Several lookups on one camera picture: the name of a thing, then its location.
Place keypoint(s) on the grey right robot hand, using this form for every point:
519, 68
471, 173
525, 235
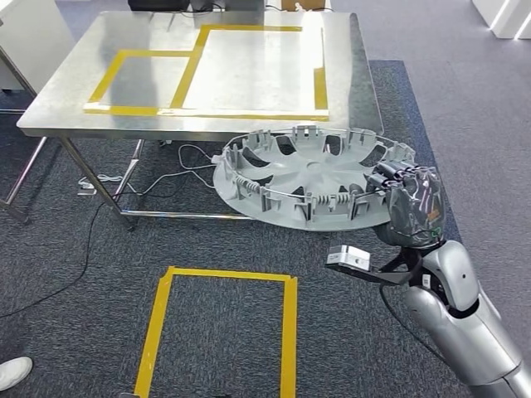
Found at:
415, 209

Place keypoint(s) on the grey plastic hubcap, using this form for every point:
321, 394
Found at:
315, 176

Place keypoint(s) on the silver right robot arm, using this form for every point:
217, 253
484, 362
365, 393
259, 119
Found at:
460, 318

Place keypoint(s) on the steel workbench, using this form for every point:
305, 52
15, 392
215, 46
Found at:
248, 71

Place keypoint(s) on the white cabinet with light strips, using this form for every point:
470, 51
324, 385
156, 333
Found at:
506, 16

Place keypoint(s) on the white power strip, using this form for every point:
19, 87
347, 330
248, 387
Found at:
86, 187

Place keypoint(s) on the plain white cabinet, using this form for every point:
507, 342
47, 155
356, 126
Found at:
37, 38

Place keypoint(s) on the person's foot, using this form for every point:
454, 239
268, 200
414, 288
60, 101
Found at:
14, 372

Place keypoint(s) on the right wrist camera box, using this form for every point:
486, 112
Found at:
348, 258

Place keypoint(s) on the black metal frame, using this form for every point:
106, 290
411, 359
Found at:
12, 104

